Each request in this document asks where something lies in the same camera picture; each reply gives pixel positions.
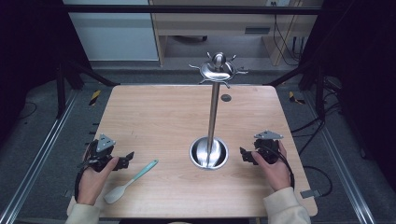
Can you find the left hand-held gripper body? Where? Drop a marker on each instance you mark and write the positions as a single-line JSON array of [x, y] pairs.
[[105, 143]]

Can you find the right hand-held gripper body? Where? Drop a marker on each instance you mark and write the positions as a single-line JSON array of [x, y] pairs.
[[267, 149]]

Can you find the person's right hand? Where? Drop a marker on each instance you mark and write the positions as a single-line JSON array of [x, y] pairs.
[[275, 174]]

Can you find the person's left hand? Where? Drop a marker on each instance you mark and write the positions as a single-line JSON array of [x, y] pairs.
[[93, 183]]

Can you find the stainless steel utensil rack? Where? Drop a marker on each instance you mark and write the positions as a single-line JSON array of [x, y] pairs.
[[213, 124]]

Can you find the yellow tool left of table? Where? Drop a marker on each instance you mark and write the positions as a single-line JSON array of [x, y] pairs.
[[95, 97]]

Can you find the yellow tool of table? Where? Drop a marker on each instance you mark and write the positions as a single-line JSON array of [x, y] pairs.
[[294, 98], [95, 97]]

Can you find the grey round table grommet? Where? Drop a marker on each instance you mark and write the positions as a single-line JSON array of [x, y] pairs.
[[226, 98]]

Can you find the yellow tool right of table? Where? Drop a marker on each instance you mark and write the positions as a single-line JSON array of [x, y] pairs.
[[294, 98]]

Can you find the white cabinet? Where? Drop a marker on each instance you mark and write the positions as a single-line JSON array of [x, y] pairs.
[[115, 37]]

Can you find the light wooden desk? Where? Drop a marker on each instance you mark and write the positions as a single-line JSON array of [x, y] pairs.
[[218, 23]]

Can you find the aluminium floor rail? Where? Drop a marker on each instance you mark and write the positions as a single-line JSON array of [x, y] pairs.
[[345, 174], [40, 149]]

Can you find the black metal frame stand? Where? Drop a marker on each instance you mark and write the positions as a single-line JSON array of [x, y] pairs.
[[317, 87], [70, 77]]

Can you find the black horizontal frame bar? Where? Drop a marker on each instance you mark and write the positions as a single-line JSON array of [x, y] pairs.
[[186, 9]]

